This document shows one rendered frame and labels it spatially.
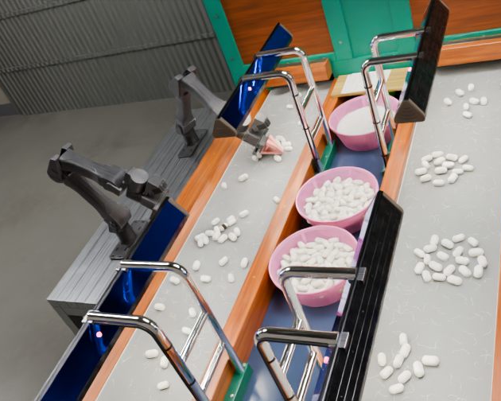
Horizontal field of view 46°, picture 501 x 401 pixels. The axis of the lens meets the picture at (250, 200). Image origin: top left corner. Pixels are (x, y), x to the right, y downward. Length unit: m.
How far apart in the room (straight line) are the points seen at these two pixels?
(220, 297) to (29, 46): 3.88
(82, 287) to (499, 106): 1.57
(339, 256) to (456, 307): 0.37
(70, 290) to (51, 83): 3.40
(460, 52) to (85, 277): 1.58
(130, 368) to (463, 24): 1.64
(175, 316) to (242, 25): 1.30
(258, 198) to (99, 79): 3.22
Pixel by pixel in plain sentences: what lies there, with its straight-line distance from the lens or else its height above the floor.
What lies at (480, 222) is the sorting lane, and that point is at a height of 0.74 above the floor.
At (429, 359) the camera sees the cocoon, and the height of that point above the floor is 0.76.
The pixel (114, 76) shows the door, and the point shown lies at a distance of 4.95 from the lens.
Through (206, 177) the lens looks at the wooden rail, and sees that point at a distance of 2.19.
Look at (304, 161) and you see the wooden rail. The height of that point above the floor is 0.77.
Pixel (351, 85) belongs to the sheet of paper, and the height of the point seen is 0.78.
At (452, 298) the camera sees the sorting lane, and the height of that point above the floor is 0.74.
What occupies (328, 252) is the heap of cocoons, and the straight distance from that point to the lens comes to 1.73.
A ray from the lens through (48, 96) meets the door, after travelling 5.53.
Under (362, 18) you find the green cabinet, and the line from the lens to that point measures 2.37.
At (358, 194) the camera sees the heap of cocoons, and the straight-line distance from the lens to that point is 1.88.
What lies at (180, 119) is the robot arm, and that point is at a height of 0.84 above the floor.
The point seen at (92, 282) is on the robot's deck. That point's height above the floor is 0.67.
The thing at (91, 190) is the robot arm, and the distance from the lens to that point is 2.14.
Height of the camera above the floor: 1.93
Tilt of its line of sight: 36 degrees down
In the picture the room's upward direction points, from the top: 23 degrees counter-clockwise
